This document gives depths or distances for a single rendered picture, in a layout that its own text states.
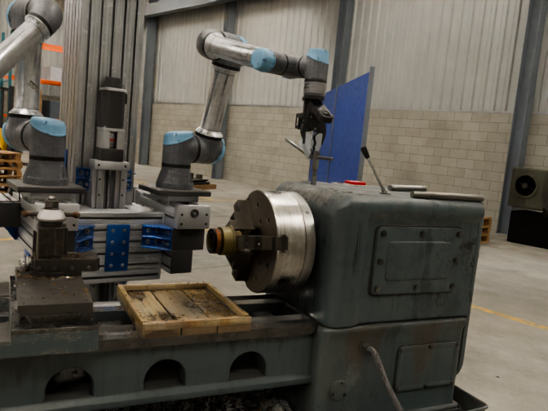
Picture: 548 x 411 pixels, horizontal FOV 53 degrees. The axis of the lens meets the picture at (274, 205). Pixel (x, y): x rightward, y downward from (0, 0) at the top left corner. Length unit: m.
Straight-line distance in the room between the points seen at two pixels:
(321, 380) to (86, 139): 1.27
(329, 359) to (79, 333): 0.72
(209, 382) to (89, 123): 1.15
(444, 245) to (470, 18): 11.35
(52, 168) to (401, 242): 1.20
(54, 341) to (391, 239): 0.96
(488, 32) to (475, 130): 2.06
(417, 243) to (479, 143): 10.66
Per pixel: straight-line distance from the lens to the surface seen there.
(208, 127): 2.27
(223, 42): 2.04
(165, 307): 1.63
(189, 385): 1.57
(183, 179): 2.20
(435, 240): 1.79
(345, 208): 1.56
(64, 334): 1.36
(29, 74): 2.17
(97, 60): 2.28
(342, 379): 1.73
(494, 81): 12.43
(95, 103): 2.29
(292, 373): 1.69
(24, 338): 1.36
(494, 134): 12.23
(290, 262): 1.57
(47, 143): 2.04
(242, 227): 1.66
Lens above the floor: 1.39
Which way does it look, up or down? 7 degrees down
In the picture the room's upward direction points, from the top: 5 degrees clockwise
